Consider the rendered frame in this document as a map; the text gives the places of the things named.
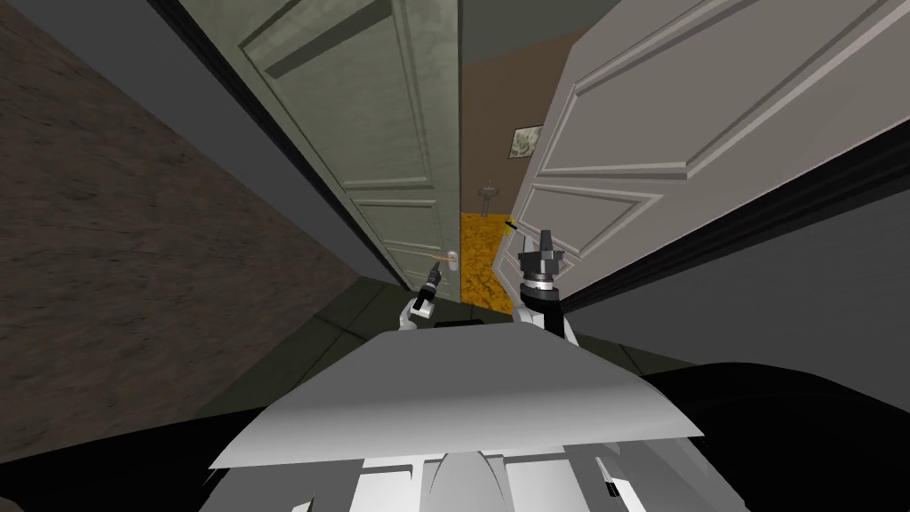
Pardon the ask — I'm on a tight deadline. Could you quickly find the framed wall picture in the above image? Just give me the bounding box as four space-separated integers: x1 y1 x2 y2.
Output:
507 124 545 161

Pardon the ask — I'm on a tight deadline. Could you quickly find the green-grey panelled door leaf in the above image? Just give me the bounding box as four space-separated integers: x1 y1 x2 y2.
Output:
177 0 463 303

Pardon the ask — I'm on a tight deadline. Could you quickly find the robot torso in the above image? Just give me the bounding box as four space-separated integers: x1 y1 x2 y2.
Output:
198 319 751 512

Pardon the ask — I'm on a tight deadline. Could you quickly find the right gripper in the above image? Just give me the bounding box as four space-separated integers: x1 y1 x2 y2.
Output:
516 229 568 280

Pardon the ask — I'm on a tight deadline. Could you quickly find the pale grey panelled door leaf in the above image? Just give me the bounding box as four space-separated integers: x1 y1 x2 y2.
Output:
493 0 910 306

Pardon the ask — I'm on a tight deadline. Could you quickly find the grey pedestal sink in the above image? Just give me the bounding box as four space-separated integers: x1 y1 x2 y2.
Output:
476 180 501 219

